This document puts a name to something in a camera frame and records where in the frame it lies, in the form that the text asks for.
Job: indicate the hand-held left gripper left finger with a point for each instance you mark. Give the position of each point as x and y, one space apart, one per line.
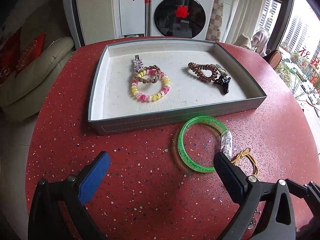
96 175

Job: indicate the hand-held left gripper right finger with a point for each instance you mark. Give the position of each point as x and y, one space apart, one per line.
230 177

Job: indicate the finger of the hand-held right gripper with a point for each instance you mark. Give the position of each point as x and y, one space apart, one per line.
311 192

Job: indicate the green glitter bangle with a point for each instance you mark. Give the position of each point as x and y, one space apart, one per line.
183 155

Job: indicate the black claw hair clip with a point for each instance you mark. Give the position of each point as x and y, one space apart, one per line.
223 86

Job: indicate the grey shallow tray box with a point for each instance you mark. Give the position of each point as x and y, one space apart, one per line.
187 92

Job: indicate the silver star hair clip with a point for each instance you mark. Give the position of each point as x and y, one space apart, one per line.
138 63

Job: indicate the light green armchair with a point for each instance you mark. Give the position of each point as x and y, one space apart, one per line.
32 85

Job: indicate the red window decal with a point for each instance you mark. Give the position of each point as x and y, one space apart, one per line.
313 65

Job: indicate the white cloth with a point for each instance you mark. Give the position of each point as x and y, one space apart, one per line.
260 40

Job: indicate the red embroidered cushion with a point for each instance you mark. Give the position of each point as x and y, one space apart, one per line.
31 50

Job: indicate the sofa with red cover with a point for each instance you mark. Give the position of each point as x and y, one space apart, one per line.
7 55

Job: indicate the checkered towel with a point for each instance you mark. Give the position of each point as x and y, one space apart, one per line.
217 20

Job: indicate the red paper decoration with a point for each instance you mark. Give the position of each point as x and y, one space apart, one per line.
181 11

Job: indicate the white curtain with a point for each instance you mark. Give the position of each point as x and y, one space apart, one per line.
247 5

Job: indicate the dark door frame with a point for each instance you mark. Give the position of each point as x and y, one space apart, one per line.
77 12

